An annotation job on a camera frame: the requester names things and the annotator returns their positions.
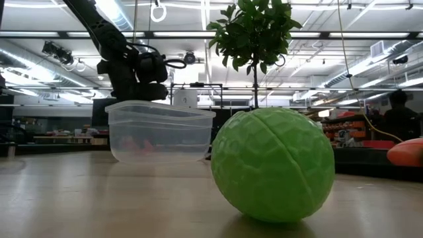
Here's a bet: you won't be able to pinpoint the green toy cabbage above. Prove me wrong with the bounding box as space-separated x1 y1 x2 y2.
210 107 336 223

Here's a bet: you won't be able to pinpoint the clear plastic tupperware container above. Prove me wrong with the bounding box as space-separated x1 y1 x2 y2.
104 100 217 165

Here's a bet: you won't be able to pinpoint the orange rounded toy produce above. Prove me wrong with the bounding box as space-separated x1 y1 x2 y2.
386 138 423 168

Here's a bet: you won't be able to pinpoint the white cylinder device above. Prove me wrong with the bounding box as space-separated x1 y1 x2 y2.
173 89 198 108

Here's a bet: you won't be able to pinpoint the black monitor screen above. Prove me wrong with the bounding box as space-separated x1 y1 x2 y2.
91 98 112 127

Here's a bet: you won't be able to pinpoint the black ceiling track spotlights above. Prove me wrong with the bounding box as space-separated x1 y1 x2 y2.
42 41 74 65

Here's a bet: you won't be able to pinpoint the green leafy potted tree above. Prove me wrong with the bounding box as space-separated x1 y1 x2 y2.
206 0 303 110

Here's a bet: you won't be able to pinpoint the wooden background workbench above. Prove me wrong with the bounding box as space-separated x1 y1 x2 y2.
32 134 110 146

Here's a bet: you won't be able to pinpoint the shelf with red bins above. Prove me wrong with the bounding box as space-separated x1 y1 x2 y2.
322 112 367 148

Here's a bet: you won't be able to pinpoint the black table mat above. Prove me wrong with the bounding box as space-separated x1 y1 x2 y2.
333 147 423 182

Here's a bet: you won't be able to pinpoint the red storage bin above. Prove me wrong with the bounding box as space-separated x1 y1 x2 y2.
363 140 396 149

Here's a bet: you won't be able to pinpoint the person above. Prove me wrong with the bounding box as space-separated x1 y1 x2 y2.
383 89 423 141

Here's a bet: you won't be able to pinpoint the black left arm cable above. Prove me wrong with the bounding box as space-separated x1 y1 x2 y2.
163 58 188 69

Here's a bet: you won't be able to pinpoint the white hanging ring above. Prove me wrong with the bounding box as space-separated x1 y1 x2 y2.
150 0 168 23

